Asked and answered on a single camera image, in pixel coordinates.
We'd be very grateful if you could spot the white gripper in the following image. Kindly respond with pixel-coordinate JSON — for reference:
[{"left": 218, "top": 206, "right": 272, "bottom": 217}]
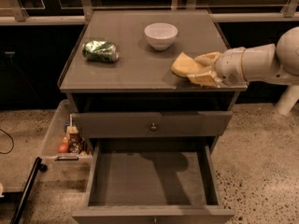
[{"left": 187, "top": 47, "right": 247, "bottom": 87}]

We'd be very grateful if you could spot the yellow sponge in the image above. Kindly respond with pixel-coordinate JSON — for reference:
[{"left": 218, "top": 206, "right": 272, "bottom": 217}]
[{"left": 171, "top": 52, "right": 204, "bottom": 77}]

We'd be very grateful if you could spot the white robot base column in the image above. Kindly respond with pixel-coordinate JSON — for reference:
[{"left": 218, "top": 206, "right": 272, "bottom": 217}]
[{"left": 275, "top": 85, "right": 299, "bottom": 115}]

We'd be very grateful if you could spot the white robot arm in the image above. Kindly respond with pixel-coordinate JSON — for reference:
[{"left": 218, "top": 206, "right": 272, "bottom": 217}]
[{"left": 187, "top": 27, "right": 299, "bottom": 87}]

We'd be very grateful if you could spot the grey top drawer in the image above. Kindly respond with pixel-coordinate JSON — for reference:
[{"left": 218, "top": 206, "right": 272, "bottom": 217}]
[{"left": 72, "top": 111, "right": 233, "bottom": 138}]

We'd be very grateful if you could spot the brass top drawer knob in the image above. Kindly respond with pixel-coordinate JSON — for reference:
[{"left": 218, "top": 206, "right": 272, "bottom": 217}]
[{"left": 150, "top": 123, "right": 158, "bottom": 132}]

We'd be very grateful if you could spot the grey drawer cabinet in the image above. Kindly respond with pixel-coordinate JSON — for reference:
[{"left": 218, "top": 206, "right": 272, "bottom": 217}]
[{"left": 57, "top": 9, "right": 251, "bottom": 224}]

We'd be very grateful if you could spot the grey open middle drawer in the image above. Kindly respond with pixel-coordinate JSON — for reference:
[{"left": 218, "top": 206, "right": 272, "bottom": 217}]
[{"left": 73, "top": 138, "right": 235, "bottom": 224}]

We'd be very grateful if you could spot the white bowl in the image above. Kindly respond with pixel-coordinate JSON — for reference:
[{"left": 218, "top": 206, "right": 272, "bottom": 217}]
[{"left": 144, "top": 22, "right": 178, "bottom": 50}]

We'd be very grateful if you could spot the crushed green soda can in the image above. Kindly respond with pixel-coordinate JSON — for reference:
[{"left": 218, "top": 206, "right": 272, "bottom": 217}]
[{"left": 82, "top": 40, "right": 119, "bottom": 63}]

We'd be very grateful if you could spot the brown snack bottle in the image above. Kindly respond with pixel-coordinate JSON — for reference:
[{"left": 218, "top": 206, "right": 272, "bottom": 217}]
[{"left": 66, "top": 126, "right": 83, "bottom": 154}]

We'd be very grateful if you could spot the orange fruit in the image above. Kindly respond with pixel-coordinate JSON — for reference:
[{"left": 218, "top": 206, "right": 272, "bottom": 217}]
[{"left": 58, "top": 144, "right": 68, "bottom": 153}]

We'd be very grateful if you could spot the clear plastic storage bin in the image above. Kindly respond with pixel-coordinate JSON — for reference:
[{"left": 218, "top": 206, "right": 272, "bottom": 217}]
[{"left": 41, "top": 100, "right": 93, "bottom": 162}]

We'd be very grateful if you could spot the black pole stand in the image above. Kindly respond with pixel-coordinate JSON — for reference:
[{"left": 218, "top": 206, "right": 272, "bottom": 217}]
[{"left": 10, "top": 157, "right": 48, "bottom": 224}]

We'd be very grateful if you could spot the metal railing frame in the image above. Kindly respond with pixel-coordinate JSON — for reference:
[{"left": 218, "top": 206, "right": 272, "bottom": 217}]
[{"left": 0, "top": 0, "right": 299, "bottom": 25}]

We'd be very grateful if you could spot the black floor cable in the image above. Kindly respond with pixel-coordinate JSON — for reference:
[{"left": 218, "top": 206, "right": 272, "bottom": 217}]
[{"left": 0, "top": 127, "right": 15, "bottom": 155}]

